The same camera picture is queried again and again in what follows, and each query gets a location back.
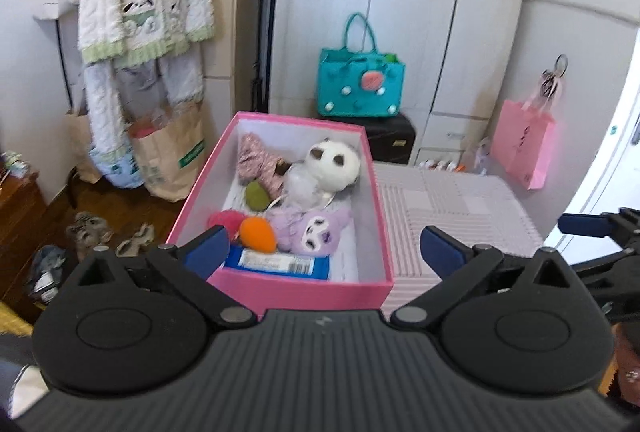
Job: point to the plain brown paper bag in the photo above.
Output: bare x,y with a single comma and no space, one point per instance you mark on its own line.
77,137

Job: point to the clear plastic bag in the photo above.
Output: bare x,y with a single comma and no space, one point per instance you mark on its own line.
482,157

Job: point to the red fluffy ball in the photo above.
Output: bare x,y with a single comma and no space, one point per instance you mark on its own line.
225,219

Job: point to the pink gift bag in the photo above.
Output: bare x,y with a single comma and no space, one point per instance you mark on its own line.
522,147

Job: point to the pack of small bottles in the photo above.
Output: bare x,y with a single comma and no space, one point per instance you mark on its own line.
442,166

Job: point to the brown fluffy slipper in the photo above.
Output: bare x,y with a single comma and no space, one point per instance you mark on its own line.
142,233
131,247

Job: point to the grey wardrobe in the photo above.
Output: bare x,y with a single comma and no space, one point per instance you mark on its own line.
425,12

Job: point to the grey white sneaker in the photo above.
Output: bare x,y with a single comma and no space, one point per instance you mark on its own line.
85,244
95,223

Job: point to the green ball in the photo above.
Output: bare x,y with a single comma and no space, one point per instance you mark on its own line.
256,197

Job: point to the pink cardboard box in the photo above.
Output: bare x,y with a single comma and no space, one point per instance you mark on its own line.
300,292

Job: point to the beige wooden cabinet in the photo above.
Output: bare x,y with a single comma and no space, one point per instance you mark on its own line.
225,102

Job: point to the yellow cloth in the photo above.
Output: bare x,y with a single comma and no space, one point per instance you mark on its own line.
12,319

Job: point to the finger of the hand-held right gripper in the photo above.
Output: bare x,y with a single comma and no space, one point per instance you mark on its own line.
615,272
582,224

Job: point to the pink floral cloth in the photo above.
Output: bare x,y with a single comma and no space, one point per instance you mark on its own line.
255,162

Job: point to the brown paper bag green print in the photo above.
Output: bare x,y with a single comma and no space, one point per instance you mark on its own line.
165,167

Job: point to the purple plush toy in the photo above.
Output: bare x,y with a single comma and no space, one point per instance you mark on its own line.
300,224

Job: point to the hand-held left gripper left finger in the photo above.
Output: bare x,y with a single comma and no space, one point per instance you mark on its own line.
207,252

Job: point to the blue wet wipes packet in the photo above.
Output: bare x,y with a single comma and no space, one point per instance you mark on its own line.
280,262

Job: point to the black clothes rack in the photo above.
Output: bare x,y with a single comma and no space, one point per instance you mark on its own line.
261,37

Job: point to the orange plush toy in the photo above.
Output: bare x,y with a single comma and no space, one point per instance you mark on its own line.
257,234

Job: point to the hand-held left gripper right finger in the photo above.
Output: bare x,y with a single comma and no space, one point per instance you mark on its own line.
442,252

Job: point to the teal felt handbag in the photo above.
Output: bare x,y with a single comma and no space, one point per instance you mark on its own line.
350,97

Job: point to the blue grey sneaker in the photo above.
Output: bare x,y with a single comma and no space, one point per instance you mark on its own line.
47,274

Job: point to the black wall hook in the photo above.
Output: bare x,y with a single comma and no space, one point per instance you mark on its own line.
556,62

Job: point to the panda plush toy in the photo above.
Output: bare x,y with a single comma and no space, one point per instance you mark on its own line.
330,167

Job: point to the black white striped ribbon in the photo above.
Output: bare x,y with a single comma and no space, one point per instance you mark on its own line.
550,84

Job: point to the white printed paper sheet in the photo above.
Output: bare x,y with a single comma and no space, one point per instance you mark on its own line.
347,262

